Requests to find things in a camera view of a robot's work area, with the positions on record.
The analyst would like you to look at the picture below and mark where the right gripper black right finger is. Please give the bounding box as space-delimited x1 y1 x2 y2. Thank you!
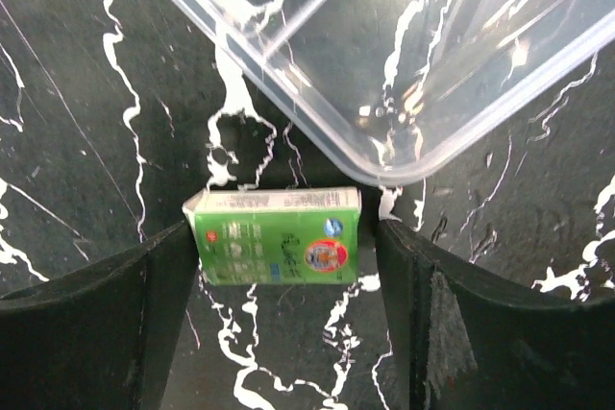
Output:
377 220 614 409

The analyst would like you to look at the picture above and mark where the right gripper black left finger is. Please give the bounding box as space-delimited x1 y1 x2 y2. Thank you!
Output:
1 221 198 409

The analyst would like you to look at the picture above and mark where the clear compartment tray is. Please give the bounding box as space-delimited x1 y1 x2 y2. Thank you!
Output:
171 0 614 186

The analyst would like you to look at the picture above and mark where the green small box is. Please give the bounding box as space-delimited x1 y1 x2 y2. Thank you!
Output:
183 187 361 286

